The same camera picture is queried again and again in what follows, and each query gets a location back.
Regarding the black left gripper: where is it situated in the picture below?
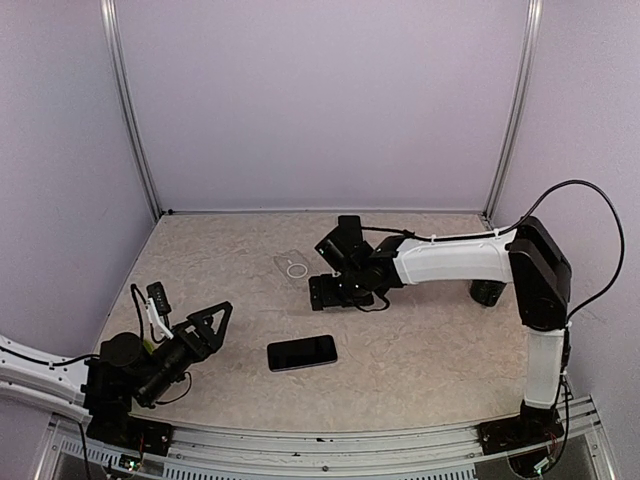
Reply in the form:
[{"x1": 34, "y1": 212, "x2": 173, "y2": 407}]
[{"x1": 138, "y1": 301, "x2": 232, "y2": 406}]

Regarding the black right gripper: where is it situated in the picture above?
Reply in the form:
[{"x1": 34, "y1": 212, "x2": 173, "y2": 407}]
[{"x1": 309, "y1": 269, "x2": 373, "y2": 310}]

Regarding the clear case with heart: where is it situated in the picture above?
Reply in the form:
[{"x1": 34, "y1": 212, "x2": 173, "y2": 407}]
[{"x1": 273, "y1": 249, "x2": 319, "y2": 292}]

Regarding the dark red phone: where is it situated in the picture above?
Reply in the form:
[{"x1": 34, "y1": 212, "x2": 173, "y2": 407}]
[{"x1": 267, "y1": 335, "x2": 338, "y2": 372}]

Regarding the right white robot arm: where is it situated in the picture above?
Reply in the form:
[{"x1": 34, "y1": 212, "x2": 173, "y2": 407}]
[{"x1": 308, "y1": 215, "x2": 572, "y2": 444}]

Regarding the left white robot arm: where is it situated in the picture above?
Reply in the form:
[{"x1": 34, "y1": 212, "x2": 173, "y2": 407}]
[{"x1": 1, "y1": 301, "x2": 233, "y2": 445}]

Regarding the dark green mug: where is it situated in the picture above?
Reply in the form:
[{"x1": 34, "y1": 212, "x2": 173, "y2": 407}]
[{"x1": 469, "y1": 280, "x2": 506, "y2": 307}]

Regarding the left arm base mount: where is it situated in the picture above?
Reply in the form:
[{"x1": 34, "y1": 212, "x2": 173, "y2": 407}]
[{"x1": 87, "y1": 402, "x2": 174, "y2": 457}]

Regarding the aluminium front rail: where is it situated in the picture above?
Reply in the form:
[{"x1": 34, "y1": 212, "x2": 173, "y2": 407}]
[{"x1": 34, "y1": 394, "x2": 616, "y2": 480}]

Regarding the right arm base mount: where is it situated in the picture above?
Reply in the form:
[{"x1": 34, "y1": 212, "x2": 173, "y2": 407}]
[{"x1": 476, "y1": 401, "x2": 564, "y2": 455}]

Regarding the right aluminium frame post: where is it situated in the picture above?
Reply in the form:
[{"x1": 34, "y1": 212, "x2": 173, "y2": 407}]
[{"x1": 483, "y1": 0, "x2": 544, "y2": 224}]

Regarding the aluminium frame post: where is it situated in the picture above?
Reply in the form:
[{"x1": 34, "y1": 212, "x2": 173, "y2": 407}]
[
  {"x1": 483, "y1": 0, "x2": 544, "y2": 224},
  {"x1": 100, "y1": 0, "x2": 163, "y2": 222}
]

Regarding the left aluminium frame post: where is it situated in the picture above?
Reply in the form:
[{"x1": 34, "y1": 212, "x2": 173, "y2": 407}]
[{"x1": 100, "y1": 0, "x2": 163, "y2": 222}]

